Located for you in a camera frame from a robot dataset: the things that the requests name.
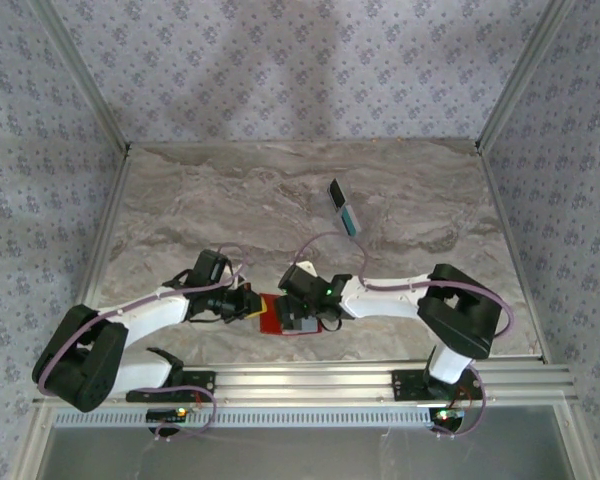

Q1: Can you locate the red leather card holder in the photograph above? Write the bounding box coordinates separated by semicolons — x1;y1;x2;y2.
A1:
258;293;324;336

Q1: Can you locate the teal credit card grey stripe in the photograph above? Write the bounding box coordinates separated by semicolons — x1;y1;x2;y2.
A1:
336;203;363;237

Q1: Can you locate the black credit card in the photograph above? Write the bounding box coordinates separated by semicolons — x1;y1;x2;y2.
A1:
328;178;350;210

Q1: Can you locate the grey metal panel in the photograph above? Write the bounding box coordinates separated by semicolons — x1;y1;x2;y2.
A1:
34;424;576;480

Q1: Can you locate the floral patterned backdrop cloth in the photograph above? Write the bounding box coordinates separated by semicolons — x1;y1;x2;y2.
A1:
0;0;600;480

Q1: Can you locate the long aluminium mounting rail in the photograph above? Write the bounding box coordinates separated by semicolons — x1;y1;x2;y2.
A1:
32;363;579;407

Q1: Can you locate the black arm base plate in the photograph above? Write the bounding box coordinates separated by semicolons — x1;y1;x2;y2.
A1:
390;369;484;401
124;369;217;404

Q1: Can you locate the grey slotted cable duct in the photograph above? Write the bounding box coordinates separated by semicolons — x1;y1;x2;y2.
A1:
44;407;436;429

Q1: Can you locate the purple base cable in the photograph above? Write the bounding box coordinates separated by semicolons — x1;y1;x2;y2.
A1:
432;367;492;441
154;385;218;444

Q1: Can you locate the aluminium table edge rail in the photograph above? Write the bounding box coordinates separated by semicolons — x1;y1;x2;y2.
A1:
477;147;551;364
74;149;134;306

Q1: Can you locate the aluminium frame leg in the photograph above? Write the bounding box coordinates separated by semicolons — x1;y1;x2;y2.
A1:
12;405;56;480
554;403;591;480

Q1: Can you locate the aluminium frame post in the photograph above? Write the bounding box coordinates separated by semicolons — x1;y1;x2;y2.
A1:
474;0;577;154
32;0;133;157

